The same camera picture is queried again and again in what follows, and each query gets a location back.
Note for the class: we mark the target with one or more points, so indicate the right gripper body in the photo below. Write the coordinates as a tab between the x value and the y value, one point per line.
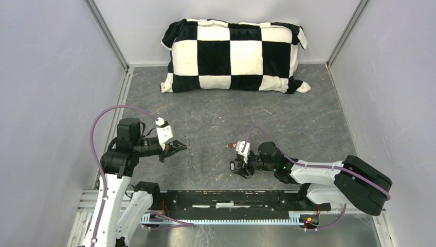
253	163

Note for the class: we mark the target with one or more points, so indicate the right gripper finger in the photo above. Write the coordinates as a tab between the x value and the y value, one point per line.
243	173
239	163

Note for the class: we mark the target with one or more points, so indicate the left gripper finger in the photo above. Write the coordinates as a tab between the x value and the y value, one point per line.
177	145
173	150

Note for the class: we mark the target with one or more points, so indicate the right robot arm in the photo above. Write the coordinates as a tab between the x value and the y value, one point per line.
351	181

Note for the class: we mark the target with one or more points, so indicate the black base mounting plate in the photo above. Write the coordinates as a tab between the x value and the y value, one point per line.
233	204

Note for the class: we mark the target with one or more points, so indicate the black and white checkered pillow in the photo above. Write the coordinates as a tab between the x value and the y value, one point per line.
212	54

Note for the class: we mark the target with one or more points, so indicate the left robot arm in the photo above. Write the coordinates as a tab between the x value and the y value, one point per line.
110	227

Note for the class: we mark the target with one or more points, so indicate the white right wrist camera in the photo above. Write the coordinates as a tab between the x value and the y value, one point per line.
243	148

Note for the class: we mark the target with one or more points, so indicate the white slotted cable duct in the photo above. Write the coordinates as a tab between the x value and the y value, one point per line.
153	219

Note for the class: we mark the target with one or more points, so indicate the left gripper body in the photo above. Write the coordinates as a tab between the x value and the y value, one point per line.
166	150

